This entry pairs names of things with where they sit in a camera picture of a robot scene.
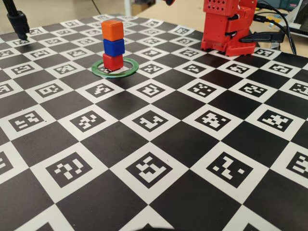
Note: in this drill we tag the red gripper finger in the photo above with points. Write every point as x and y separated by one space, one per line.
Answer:
169 2

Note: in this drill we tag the orange cube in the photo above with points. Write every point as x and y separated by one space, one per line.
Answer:
112 30

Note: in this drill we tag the blue cube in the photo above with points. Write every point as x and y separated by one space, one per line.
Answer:
113 47

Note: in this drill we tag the red cube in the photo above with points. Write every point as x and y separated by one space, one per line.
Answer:
113 62

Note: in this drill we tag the red robot arm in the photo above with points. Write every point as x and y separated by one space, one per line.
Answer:
216 24

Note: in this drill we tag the red robot base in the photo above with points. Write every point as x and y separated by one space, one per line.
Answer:
238 49

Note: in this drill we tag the cardboard box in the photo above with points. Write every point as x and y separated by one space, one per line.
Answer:
140 7

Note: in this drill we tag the white furniture leg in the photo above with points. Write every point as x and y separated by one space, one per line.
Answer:
127 7

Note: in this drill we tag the black USB plug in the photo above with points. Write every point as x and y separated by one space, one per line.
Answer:
261 18

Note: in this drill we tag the green box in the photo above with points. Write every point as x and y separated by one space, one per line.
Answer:
287 3

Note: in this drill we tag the grey laptop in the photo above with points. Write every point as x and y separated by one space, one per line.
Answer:
299 20

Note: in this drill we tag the black white marker board mat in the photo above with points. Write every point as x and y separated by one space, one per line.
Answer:
183 144

